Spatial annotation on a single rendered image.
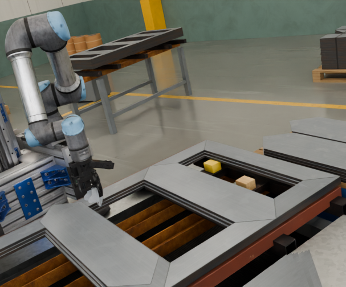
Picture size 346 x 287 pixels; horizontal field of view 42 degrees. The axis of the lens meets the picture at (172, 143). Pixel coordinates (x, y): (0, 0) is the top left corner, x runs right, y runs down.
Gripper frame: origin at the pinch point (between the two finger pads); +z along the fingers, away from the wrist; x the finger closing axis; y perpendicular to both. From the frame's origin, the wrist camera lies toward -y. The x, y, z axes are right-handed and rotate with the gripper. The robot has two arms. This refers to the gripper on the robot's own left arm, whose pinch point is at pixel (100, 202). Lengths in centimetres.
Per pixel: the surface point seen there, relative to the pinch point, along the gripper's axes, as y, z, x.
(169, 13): -570, 17, -757
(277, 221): -32, 2, 62
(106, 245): 12.8, 0.7, 28.4
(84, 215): 8.7, 0.7, 2.5
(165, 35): -267, -3, -333
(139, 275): 13, 1, 51
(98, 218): 6.3, 0.7, 9.8
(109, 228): 6.6, 0.7, 19.4
